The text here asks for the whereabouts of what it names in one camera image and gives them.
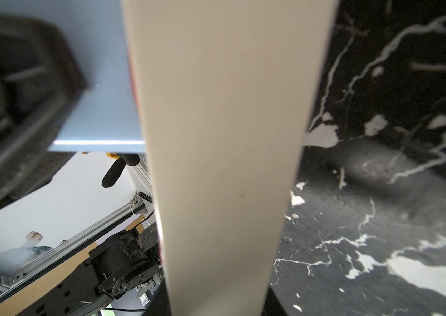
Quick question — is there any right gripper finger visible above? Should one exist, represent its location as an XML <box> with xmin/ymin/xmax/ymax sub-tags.
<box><xmin>0</xmin><ymin>14</ymin><xmax>87</xmax><ymax>209</ymax></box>

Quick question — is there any light blue plug adapter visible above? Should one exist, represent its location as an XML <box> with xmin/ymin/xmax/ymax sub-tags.
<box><xmin>0</xmin><ymin>1</ymin><xmax>145</xmax><ymax>153</ymax></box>

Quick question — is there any beige red power strip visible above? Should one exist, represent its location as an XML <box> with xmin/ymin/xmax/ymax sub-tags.
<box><xmin>122</xmin><ymin>1</ymin><xmax>338</xmax><ymax>315</ymax></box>

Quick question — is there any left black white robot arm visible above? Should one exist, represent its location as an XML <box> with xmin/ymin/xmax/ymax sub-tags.
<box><xmin>19</xmin><ymin>223</ymin><xmax>161</xmax><ymax>315</ymax></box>

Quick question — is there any aluminium frame front rail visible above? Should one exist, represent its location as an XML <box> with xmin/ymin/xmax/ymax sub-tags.
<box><xmin>0</xmin><ymin>194</ymin><xmax>147</xmax><ymax>304</ymax></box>

